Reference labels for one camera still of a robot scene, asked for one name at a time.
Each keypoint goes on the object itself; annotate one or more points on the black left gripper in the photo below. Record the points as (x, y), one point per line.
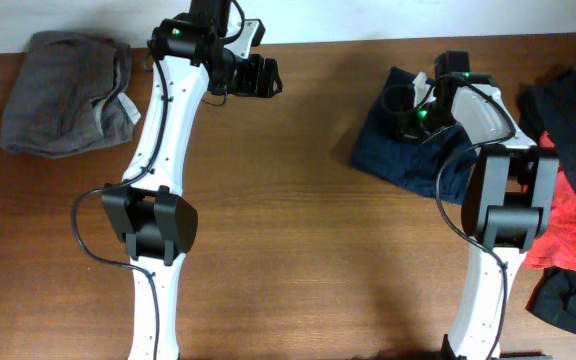
(255, 84)

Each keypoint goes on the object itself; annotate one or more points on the folded grey shorts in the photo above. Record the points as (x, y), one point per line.
(70, 97)

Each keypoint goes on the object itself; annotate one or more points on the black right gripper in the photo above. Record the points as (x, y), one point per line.
(404, 129)

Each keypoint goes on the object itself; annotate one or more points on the red mesh garment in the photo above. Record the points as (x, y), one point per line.
(557, 246)

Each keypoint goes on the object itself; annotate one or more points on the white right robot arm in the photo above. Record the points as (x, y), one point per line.
(509, 193)

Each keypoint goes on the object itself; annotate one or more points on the dark blue shorts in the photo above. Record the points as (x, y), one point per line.
(414, 167)

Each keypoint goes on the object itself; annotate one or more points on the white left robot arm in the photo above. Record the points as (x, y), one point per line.
(146, 209)

